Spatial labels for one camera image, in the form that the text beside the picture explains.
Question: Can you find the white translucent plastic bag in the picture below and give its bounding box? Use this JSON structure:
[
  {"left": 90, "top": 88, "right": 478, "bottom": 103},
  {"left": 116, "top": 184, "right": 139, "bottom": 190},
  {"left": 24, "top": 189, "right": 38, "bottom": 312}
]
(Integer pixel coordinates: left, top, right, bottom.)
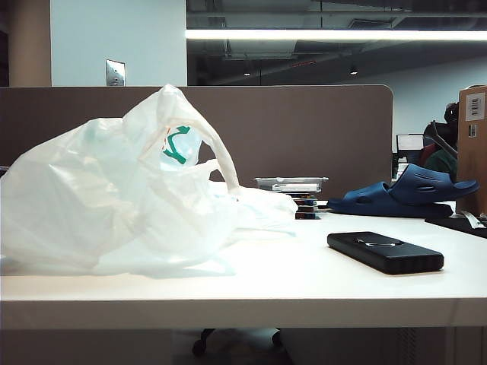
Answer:
[{"left": 0, "top": 84, "right": 298, "bottom": 281}]

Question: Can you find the black power bank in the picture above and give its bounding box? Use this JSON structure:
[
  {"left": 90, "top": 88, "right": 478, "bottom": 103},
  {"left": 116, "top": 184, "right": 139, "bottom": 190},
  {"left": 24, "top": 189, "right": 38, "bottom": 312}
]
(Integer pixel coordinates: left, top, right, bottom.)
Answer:
[{"left": 326, "top": 230, "right": 445, "bottom": 275}]

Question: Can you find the clear plastic flat box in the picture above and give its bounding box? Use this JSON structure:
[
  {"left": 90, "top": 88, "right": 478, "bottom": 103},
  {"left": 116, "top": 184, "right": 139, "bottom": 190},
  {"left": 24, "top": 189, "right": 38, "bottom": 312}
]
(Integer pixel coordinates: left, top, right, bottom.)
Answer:
[{"left": 253, "top": 176, "right": 329, "bottom": 193}]

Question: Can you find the brown desk partition panel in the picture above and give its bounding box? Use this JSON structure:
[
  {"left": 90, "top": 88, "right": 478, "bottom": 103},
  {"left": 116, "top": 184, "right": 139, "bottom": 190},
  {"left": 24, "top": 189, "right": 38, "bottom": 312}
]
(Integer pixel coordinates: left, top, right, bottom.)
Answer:
[{"left": 0, "top": 84, "right": 393, "bottom": 191}]

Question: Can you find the blue rubber slipper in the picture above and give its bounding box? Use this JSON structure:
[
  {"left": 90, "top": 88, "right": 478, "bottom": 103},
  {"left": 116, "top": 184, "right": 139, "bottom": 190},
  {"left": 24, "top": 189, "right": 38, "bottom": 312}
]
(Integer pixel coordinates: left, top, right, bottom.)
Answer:
[
  {"left": 326, "top": 181, "right": 454, "bottom": 219},
  {"left": 388, "top": 163, "right": 480, "bottom": 206}
]

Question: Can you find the long ceiling light strip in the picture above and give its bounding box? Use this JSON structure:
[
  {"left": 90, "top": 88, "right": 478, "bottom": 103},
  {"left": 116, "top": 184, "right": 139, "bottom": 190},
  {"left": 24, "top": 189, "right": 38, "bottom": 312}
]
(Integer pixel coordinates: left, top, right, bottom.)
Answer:
[{"left": 185, "top": 29, "right": 487, "bottom": 41}]

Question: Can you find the black computer monitor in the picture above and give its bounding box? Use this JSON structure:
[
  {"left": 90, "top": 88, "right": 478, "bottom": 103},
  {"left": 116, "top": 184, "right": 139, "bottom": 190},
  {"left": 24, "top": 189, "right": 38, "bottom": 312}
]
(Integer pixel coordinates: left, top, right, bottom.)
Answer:
[{"left": 396, "top": 133, "right": 425, "bottom": 155}]

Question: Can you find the person in green shirt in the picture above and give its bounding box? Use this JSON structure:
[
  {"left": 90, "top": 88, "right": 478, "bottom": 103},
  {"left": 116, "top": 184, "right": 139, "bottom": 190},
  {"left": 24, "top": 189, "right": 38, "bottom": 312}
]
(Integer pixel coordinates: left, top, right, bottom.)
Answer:
[{"left": 422, "top": 101, "right": 460, "bottom": 183}]

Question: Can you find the black grey diagonal bar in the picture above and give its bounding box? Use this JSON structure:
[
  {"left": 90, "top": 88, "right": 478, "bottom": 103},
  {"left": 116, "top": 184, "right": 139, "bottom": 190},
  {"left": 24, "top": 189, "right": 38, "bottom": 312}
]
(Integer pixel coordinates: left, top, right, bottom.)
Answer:
[{"left": 424, "top": 120, "right": 459, "bottom": 157}]

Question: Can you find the black desk mat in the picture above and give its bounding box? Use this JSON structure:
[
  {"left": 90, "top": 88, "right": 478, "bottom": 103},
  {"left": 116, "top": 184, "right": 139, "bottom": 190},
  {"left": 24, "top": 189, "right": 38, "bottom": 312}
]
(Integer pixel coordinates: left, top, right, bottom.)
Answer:
[{"left": 425, "top": 212, "right": 487, "bottom": 240}]

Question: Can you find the brown cardboard box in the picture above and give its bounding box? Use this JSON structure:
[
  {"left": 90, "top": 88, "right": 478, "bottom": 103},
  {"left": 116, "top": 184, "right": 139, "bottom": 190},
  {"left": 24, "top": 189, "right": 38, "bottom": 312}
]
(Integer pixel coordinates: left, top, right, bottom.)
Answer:
[{"left": 456, "top": 85, "right": 487, "bottom": 216}]

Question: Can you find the white wrapped packet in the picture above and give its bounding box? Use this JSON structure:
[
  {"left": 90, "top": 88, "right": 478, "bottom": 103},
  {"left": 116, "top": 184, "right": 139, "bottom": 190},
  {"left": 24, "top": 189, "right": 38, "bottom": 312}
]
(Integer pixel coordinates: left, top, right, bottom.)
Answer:
[{"left": 458, "top": 210, "right": 487, "bottom": 230}]

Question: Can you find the beige building column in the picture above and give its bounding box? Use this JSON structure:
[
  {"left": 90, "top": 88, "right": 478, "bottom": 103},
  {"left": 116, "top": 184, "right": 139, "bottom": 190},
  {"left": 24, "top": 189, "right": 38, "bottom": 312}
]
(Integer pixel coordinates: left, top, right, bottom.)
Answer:
[{"left": 7, "top": 0, "right": 53, "bottom": 87}]

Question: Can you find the metal wall switch plate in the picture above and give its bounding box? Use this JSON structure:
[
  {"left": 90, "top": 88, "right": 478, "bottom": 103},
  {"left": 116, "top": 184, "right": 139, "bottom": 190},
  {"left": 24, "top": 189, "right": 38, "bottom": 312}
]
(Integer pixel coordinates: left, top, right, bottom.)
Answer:
[{"left": 105, "top": 59, "right": 126, "bottom": 87}]

